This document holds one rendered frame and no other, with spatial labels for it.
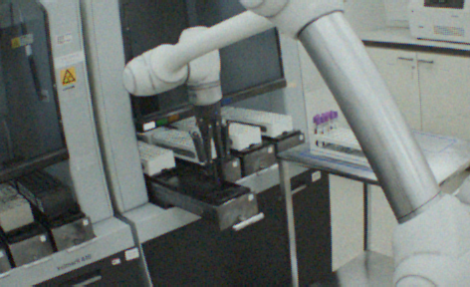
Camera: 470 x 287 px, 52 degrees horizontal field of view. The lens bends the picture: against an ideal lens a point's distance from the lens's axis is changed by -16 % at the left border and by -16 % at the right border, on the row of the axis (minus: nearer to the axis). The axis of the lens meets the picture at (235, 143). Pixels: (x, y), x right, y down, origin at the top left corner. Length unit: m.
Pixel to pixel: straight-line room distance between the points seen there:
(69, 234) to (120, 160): 0.31
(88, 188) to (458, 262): 1.13
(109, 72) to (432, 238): 1.08
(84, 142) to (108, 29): 0.34
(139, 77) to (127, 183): 0.43
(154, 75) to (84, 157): 0.38
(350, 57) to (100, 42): 0.87
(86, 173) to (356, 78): 0.94
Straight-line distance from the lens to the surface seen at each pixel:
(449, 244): 0.89
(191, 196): 1.56
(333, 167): 1.60
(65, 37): 1.55
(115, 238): 1.61
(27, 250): 1.50
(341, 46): 0.92
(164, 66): 1.36
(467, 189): 1.05
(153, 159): 1.74
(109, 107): 1.62
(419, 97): 3.76
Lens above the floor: 1.38
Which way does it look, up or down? 17 degrees down
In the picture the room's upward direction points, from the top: 8 degrees counter-clockwise
